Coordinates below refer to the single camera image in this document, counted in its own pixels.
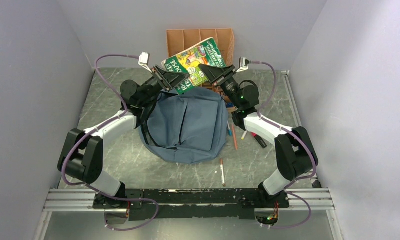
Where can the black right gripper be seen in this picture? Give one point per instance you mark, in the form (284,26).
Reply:
(216,74)

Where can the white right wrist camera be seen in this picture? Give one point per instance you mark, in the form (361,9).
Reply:
(243,64)

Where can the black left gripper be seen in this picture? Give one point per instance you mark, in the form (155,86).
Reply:
(170,80)

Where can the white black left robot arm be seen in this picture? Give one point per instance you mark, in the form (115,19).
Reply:
(82,153)

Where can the aluminium frame rail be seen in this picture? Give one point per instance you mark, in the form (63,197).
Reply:
(81,200)

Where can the brown white marker pen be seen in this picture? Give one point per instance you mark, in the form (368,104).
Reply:
(222,172)

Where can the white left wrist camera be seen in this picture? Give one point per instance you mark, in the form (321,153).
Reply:
(143,60)

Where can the yellow white marker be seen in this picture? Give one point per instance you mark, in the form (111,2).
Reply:
(244,135)

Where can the orange plastic file organizer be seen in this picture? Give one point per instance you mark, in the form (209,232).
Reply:
(178,40)

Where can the pink black highlighter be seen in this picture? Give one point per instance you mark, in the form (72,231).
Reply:
(259,140)

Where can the green Treehouse book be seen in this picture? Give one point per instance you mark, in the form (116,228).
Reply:
(205,52)

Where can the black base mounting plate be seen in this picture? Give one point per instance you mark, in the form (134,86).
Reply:
(238,203)

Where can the blue student backpack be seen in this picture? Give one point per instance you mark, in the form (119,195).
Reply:
(186,128)

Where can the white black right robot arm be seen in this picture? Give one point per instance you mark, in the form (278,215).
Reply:
(295,156)

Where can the blue white pen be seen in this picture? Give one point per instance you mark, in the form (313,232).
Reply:
(229,129)

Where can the orange pencil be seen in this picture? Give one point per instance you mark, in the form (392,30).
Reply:
(234,136)

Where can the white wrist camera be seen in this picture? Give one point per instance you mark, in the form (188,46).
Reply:
(243,64)
(143,60)

